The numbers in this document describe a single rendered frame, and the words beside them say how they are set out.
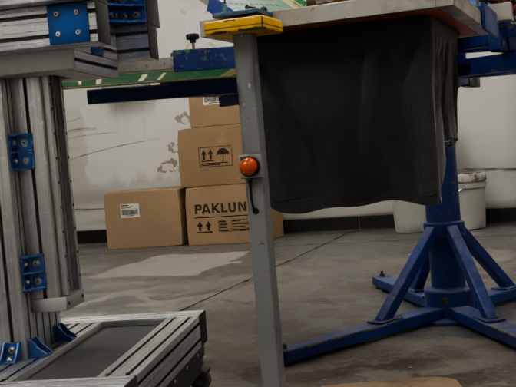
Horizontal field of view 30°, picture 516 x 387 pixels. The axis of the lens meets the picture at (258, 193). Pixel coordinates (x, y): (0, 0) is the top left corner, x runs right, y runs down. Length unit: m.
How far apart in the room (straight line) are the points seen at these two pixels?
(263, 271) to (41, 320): 0.69
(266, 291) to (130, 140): 5.69
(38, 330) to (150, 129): 5.21
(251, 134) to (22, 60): 0.58
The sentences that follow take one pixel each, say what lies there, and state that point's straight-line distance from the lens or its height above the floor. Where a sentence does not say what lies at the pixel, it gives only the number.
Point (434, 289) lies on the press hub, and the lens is 3.58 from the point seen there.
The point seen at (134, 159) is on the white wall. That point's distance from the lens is 7.65.
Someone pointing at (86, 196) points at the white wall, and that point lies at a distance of 7.88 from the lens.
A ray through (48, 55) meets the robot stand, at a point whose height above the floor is 0.93.
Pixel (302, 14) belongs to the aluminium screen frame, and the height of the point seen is 0.97.
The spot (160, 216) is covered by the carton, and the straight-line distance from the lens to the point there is 7.06.
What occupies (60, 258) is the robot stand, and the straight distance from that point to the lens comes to 2.40.
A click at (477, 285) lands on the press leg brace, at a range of 3.35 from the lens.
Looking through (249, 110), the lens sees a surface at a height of 0.77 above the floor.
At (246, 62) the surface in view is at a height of 0.86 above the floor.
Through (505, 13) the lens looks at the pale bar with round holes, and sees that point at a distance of 2.92.
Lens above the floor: 0.70
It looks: 3 degrees down
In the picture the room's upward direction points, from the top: 5 degrees counter-clockwise
